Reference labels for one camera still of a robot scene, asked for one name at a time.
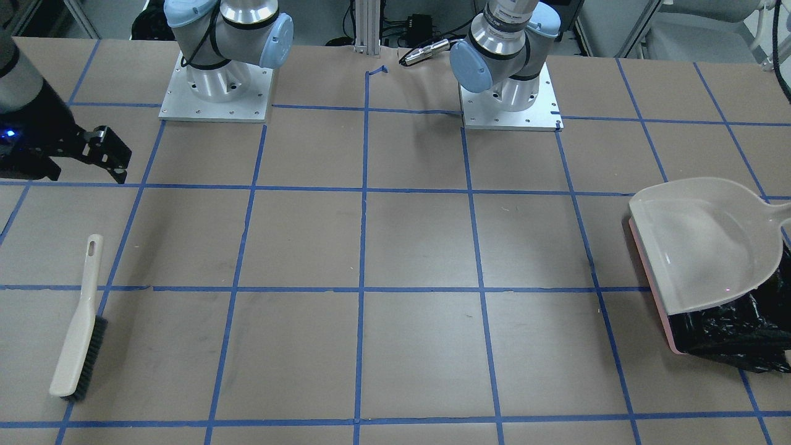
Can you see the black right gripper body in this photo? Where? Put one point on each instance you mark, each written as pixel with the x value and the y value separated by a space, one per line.
pixel 54 123

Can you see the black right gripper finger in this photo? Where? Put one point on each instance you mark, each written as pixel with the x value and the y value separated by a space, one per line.
pixel 104 148

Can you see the white hand brush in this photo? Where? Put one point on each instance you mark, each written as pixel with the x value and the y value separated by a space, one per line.
pixel 85 333

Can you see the white plastic dustpan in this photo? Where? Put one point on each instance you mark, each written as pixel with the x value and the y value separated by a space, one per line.
pixel 707 240

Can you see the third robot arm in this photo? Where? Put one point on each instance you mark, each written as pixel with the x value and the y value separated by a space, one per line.
pixel 211 34

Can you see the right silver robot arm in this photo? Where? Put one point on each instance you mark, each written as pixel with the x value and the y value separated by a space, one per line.
pixel 20 79

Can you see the black lined trash bin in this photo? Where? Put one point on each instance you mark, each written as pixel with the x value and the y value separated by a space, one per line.
pixel 751 333

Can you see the metal cable connector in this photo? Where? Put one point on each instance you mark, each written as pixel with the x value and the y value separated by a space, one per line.
pixel 418 55

